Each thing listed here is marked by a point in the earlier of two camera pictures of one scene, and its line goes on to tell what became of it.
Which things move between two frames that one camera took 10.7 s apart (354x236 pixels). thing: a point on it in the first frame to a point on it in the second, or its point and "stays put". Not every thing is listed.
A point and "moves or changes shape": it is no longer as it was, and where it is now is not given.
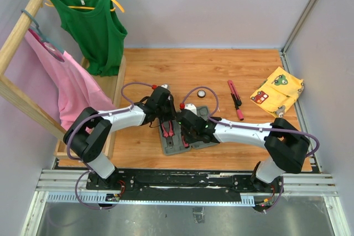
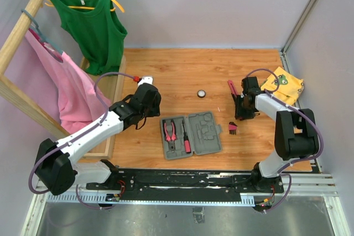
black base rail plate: x=183 y=184 stays put
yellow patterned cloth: x=279 y=90 stays put
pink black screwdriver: x=186 y=145 moves or changes shape
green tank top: x=93 y=26 stays put
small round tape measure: x=201 y=93 stays put
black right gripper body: x=189 y=136 to x=241 y=110
